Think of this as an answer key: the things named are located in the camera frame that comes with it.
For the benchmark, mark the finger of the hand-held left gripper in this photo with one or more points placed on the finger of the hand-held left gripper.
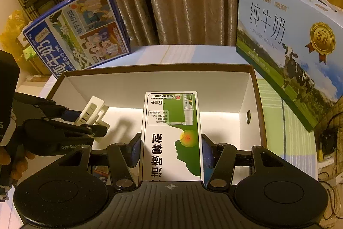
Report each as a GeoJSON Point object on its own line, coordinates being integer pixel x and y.
{"type": "Point", "coordinates": [67, 128]}
{"type": "Point", "coordinates": [70, 113]}

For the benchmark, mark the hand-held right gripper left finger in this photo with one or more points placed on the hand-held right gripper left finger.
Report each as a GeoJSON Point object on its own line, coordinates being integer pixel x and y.
{"type": "Point", "coordinates": [135, 149]}

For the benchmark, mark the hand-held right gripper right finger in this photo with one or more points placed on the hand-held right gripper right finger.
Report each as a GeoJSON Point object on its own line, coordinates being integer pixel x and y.
{"type": "Point", "coordinates": [206, 151]}

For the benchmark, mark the white pill organizer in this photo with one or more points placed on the white pill organizer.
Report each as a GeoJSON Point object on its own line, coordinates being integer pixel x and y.
{"type": "Point", "coordinates": [91, 111]}

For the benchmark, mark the green and white medicine box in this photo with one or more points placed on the green and white medicine box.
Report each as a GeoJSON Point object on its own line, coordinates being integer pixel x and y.
{"type": "Point", "coordinates": [171, 137]}

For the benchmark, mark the brown cardboard box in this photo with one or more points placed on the brown cardboard box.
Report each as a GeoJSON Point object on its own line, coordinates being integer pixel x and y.
{"type": "Point", "coordinates": [120, 80]}

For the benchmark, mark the person's left hand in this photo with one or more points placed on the person's left hand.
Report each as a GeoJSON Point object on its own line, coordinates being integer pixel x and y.
{"type": "Point", "coordinates": [22, 164]}

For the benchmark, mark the cardboard box of green packs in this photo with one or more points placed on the cardboard box of green packs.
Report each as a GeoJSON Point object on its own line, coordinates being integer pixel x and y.
{"type": "Point", "coordinates": [30, 54]}

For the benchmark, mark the yellow plastic bag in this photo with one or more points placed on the yellow plastic bag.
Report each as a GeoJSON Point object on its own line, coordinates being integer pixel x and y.
{"type": "Point", "coordinates": [13, 27]}

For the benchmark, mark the light blue milk carton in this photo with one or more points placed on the light blue milk carton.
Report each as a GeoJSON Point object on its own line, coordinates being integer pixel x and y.
{"type": "Point", "coordinates": [281, 44]}

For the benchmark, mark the quilted chair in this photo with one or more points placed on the quilted chair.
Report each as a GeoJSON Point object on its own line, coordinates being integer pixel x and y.
{"type": "Point", "coordinates": [335, 117]}

